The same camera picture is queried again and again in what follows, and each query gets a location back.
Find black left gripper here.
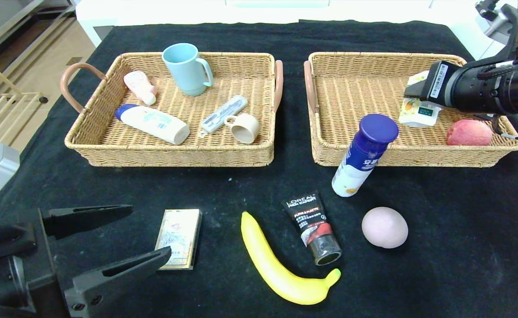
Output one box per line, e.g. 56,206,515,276
0,204,172,318

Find light blue mug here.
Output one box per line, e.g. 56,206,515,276
162,43,214,97

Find small pink bottle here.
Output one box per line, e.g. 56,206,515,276
123,71,158,106

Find small white drink carton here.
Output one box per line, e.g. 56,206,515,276
399,71,441,129

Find small beige cup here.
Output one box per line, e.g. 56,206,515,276
224,113,261,144

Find black camera cable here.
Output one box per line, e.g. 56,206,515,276
473,113,518,141

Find pale pink egg-shaped ball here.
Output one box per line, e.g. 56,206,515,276
361,207,408,249

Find grey metal shelf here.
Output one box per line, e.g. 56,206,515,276
0,0,78,67

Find yellow banana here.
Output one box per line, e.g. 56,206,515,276
241,212,342,305

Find beige metal rack with wheels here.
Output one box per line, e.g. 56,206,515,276
0,49,49,142

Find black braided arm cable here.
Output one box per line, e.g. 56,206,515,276
477,61,518,80

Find gold playing card box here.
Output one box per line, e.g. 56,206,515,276
154,209,203,271

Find grey toothbrush travel case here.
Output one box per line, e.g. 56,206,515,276
199,95,248,138

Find white bottle dark blue cap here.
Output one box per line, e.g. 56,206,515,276
332,114,399,197

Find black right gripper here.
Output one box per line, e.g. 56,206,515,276
404,60,505,114

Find black table cloth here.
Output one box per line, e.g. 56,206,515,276
0,20,518,318

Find red peach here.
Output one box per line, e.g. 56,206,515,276
446,119,493,147

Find black face wash tube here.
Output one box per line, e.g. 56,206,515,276
281,191,343,266

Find woven wicker basket pink handles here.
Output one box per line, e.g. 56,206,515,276
60,52,284,167
303,52,518,168

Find white lotion bottle blue cap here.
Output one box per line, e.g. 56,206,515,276
115,103,191,145

